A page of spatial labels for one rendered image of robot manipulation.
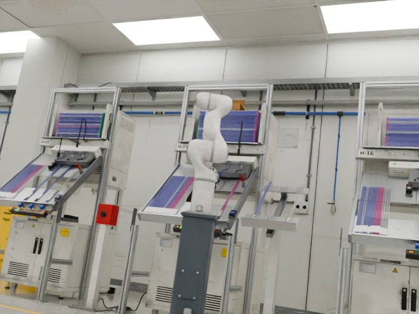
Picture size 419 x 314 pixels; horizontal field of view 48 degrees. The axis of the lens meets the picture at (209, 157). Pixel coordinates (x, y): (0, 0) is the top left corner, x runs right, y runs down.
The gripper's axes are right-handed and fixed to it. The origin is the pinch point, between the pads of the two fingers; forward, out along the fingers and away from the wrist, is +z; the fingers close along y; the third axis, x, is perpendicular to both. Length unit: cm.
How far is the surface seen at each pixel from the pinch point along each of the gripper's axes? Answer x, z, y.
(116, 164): -71, 30, 121
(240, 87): -94, -29, -5
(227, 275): 52, 31, -17
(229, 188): -13.9, 12.8, -6.0
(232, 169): -32.0, 8.4, -5.5
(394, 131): -53, -7, -121
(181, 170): -39, 14, 40
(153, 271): 31, 57, 51
